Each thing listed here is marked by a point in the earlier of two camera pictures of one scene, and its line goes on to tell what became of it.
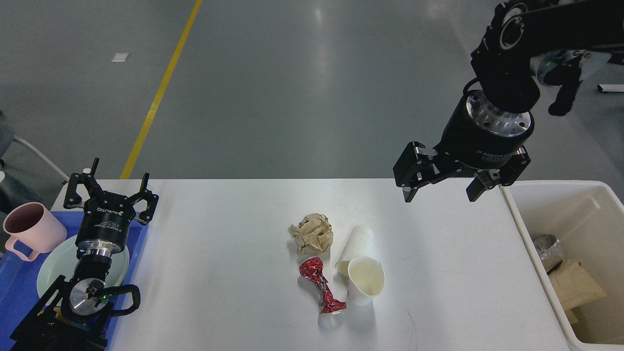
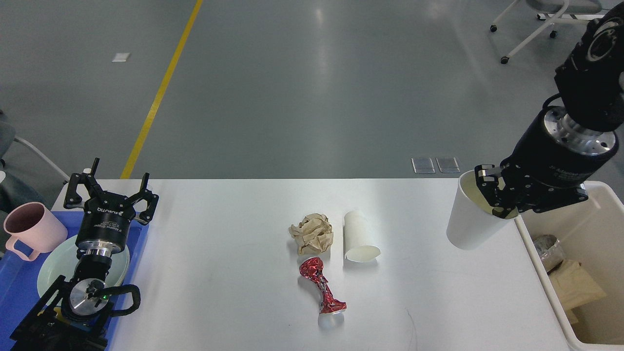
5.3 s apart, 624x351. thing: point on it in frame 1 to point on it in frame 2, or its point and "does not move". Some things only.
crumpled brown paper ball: x=314 y=233 does not move
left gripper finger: x=146 y=194 does not move
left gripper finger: x=72 y=200 does not move
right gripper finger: x=415 y=168 to x=487 y=176
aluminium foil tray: x=549 y=249 does not move
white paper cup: x=365 y=279 to x=472 y=224
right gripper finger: x=504 y=175 to x=540 y=198
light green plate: x=61 y=261 does not move
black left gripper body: x=104 y=227 does not move
